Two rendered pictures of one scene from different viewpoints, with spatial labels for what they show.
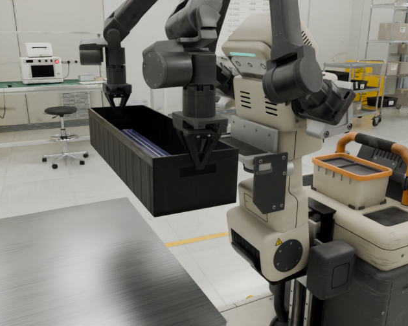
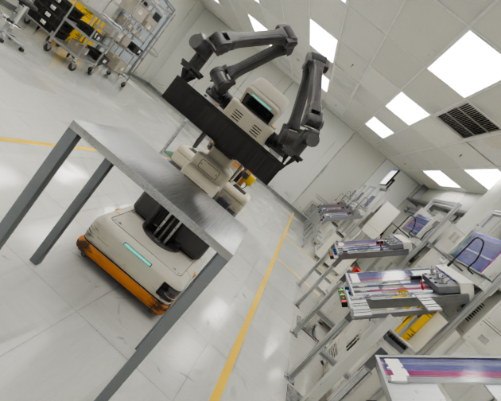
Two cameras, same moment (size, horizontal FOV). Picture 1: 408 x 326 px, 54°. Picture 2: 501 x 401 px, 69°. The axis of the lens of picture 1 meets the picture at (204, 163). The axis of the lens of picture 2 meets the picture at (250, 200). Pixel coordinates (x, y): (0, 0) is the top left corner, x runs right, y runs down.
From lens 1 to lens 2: 145 cm
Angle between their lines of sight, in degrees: 62
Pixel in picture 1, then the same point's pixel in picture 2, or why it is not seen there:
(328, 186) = not seen: hidden behind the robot
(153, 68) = (313, 140)
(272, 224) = (219, 182)
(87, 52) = (203, 44)
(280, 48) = (295, 124)
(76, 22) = not seen: outside the picture
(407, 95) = (116, 61)
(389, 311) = not seen: hidden behind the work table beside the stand
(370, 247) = (234, 202)
